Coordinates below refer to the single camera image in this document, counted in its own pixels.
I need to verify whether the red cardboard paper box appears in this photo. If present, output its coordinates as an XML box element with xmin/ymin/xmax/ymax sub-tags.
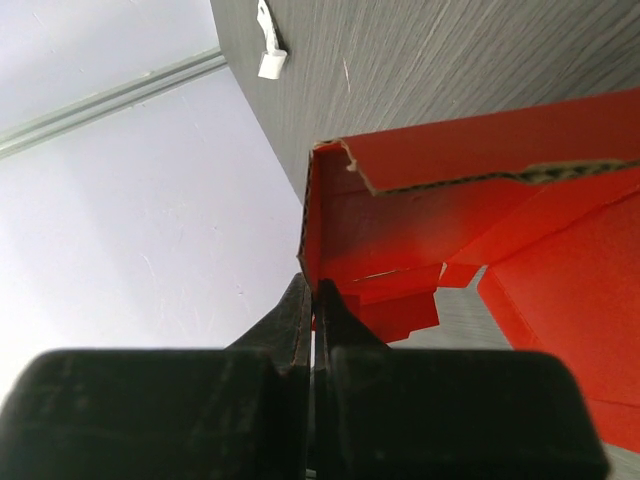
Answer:
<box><xmin>298</xmin><ymin>89</ymin><xmax>639</xmax><ymax>451</ymax></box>

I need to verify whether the small white plastic bracket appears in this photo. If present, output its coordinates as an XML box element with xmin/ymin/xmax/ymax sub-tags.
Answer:
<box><xmin>256</xmin><ymin>0</ymin><xmax>288</xmax><ymax>80</ymax></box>

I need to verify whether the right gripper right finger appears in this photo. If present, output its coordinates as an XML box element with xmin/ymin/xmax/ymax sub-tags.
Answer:
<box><xmin>314</xmin><ymin>279</ymin><xmax>610</xmax><ymax>479</ymax></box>

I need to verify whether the left aluminium frame post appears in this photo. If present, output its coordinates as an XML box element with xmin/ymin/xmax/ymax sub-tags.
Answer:
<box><xmin>1</xmin><ymin>47</ymin><xmax>227</xmax><ymax>159</ymax></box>

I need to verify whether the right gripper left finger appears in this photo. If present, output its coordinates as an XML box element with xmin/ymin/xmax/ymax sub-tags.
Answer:
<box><xmin>1</xmin><ymin>275</ymin><xmax>311</xmax><ymax>479</ymax></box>

